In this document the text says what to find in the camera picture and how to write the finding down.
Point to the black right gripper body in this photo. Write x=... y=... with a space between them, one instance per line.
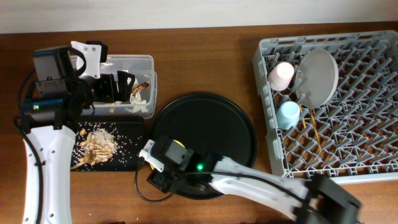
x=165 y=179

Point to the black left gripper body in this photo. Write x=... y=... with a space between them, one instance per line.
x=92 y=91

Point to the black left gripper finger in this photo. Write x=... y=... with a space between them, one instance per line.
x=123 y=91
x=125 y=81

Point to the white tissue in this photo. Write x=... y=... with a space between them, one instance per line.
x=137 y=100

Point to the gold snack wrapper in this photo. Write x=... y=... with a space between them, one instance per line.
x=138 y=88

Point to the yellow bowl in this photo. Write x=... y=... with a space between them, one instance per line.
x=169 y=152

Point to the blue plastic cup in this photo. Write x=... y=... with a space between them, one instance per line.
x=288 y=115

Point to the pink plastic cup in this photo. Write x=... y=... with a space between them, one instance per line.
x=280 y=76

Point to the wooden chopstick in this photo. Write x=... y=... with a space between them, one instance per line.
x=300 y=105
x=315 y=130

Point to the grey round plate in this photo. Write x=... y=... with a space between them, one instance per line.
x=317 y=78

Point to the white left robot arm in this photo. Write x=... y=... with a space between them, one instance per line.
x=49 y=138

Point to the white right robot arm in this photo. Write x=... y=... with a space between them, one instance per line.
x=316 y=200

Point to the grey dishwasher rack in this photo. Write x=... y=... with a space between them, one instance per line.
x=357 y=127

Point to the clear plastic bin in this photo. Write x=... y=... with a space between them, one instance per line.
x=142 y=67

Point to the black rectangular tray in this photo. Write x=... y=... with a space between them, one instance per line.
x=129 y=134

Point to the round black tray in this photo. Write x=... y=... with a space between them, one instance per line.
x=207 y=122

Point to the pile of food scraps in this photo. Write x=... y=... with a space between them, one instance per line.
x=94 y=147

